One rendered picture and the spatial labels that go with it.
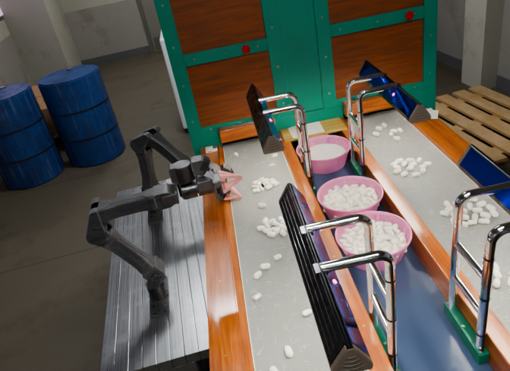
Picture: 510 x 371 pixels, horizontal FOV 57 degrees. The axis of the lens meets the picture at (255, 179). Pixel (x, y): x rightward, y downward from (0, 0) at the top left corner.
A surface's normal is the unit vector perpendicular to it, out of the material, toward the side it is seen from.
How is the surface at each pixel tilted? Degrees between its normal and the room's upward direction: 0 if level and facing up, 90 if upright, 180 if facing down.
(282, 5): 90
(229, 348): 0
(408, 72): 90
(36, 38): 90
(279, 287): 0
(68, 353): 0
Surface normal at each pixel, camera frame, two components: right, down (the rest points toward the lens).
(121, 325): -0.17, -0.85
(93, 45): 0.21, 0.47
